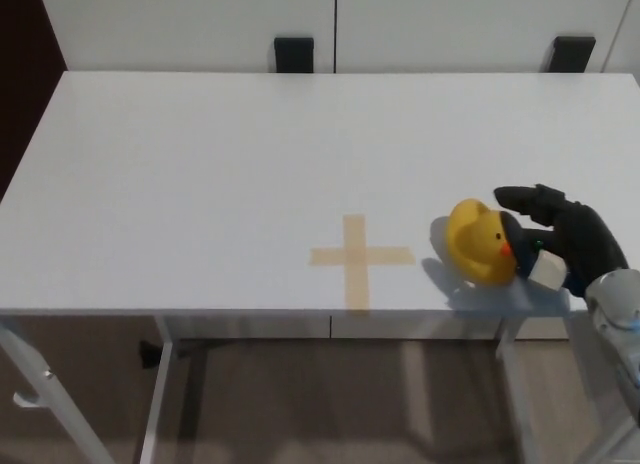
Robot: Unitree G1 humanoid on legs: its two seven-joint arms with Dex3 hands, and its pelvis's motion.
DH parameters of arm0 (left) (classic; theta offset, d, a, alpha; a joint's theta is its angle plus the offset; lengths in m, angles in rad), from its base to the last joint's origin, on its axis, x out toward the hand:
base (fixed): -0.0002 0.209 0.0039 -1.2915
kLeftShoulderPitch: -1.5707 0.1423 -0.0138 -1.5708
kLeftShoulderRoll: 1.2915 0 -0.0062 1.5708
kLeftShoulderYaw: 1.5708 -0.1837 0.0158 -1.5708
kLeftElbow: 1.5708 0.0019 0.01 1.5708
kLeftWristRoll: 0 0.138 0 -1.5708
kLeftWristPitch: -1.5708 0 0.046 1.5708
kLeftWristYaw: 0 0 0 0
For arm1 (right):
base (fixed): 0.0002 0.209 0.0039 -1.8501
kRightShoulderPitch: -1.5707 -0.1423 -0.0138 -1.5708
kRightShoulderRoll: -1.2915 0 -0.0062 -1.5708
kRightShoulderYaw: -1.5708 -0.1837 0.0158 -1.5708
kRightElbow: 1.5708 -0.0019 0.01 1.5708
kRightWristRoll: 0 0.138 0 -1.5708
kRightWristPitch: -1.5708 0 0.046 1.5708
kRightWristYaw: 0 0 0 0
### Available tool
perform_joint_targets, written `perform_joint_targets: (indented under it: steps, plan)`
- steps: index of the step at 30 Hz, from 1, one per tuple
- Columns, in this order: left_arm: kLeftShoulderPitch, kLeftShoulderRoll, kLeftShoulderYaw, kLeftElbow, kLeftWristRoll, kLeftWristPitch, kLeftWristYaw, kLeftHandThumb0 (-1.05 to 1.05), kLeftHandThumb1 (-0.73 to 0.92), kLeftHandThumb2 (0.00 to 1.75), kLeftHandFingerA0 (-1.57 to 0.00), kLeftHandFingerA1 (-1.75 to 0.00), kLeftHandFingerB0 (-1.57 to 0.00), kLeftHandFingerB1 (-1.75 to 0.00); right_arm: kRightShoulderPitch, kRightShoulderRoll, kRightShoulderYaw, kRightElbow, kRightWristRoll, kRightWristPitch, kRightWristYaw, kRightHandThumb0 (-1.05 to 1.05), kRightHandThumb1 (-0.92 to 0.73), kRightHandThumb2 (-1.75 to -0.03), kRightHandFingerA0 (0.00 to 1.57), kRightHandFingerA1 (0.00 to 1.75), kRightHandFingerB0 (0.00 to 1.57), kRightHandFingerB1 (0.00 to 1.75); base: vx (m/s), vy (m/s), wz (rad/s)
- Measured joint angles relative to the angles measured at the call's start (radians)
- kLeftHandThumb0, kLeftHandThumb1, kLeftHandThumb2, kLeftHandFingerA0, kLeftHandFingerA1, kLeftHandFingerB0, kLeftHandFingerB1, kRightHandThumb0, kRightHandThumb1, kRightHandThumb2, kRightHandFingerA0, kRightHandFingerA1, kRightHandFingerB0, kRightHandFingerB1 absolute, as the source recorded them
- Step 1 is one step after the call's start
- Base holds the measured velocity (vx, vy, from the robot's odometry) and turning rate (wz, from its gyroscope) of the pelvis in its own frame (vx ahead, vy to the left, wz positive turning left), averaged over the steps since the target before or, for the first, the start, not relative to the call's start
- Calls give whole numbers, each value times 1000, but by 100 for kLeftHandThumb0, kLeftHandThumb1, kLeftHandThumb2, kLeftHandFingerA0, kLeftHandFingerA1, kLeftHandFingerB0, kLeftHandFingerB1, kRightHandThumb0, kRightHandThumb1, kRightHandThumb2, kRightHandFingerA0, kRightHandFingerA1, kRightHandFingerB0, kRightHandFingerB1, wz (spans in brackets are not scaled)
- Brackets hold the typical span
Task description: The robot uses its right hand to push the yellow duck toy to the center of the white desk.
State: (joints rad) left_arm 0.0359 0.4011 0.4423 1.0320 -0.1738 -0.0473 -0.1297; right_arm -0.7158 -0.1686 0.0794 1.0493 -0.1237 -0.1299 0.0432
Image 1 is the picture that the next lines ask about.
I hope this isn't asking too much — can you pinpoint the yellow rubber duck toy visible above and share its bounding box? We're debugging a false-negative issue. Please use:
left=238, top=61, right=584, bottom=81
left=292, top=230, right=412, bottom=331
left=446, top=198, right=524, bottom=287

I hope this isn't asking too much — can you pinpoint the left black table bracket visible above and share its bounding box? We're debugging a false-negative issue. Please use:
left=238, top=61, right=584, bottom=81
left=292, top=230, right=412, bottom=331
left=274, top=36, right=315, bottom=74

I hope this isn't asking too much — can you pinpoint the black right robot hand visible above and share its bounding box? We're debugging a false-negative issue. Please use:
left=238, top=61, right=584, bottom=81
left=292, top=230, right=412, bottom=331
left=493, top=183, right=630, bottom=300

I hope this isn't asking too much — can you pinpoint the short beige tape strip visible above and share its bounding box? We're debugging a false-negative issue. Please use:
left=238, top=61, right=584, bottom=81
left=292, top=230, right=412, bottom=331
left=309, top=247, right=416, bottom=267

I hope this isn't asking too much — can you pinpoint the white cabinet door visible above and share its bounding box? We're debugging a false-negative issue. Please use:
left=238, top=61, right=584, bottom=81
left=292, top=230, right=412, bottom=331
left=335, top=0, right=629, bottom=74
left=37, top=0, right=337, bottom=74

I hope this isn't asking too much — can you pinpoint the long beige tape strip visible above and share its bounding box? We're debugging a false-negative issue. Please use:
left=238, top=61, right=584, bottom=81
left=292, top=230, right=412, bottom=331
left=343, top=214, right=371, bottom=319

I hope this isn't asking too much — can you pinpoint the white metal hook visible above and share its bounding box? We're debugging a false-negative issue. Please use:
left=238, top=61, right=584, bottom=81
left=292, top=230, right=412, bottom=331
left=13, top=368, right=54, bottom=410

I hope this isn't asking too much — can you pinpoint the dark red wall panel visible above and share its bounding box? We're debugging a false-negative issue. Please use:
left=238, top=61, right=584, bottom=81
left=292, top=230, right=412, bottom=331
left=0, top=0, right=69, bottom=205

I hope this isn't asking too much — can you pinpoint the white metal desk leg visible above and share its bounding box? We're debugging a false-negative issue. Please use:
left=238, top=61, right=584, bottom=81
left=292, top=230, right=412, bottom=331
left=494, top=316, right=544, bottom=464
left=138, top=314, right=176, bottom=464
left=564, top=313, right=640, bottom=464

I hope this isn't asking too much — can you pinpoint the black table bracket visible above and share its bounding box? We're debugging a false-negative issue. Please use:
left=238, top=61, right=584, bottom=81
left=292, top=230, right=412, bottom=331
left=553, top=35, right=597, bottom=74
left=274, top=36, right=315, bottom=74

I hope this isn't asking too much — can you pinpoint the right black table bracket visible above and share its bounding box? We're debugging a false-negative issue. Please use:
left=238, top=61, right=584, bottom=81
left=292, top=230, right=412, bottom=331
left=553, top=35, right=597, bottom=74

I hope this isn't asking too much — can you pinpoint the white desk leg with hook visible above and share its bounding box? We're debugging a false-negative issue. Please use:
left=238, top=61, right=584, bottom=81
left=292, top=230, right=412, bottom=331
left=0, top=316, right=116, bottom=464

